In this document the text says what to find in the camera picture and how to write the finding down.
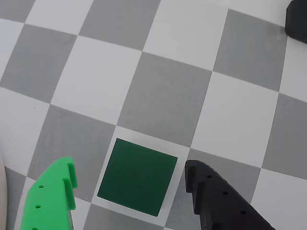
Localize grey white checkerboard mat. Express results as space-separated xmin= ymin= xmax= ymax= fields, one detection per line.
xmin=0 ymin=0 xmax=307 ymax=230

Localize dark green cube dice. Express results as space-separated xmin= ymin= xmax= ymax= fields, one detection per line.
xmin=96 ymin=138 xmax=178 ymax=218

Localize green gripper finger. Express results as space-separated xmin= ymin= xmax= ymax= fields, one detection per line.
xmin=19 ymin=157 xmax=78 ymax=230

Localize black stand foot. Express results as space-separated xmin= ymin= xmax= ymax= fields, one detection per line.
xmin=284 ymin=0 xmax=307 ymax=44

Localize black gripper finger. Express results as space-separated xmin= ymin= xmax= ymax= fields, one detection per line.
xmin=184 ymin=160 xmax=276 ymax=230

